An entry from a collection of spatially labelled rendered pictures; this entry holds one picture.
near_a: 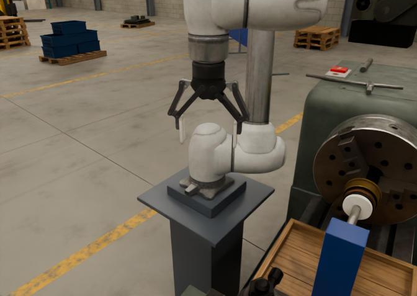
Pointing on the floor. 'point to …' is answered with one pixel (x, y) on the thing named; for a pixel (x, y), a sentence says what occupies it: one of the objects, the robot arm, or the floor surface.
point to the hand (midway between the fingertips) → (208, 139)
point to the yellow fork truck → (8, 7)
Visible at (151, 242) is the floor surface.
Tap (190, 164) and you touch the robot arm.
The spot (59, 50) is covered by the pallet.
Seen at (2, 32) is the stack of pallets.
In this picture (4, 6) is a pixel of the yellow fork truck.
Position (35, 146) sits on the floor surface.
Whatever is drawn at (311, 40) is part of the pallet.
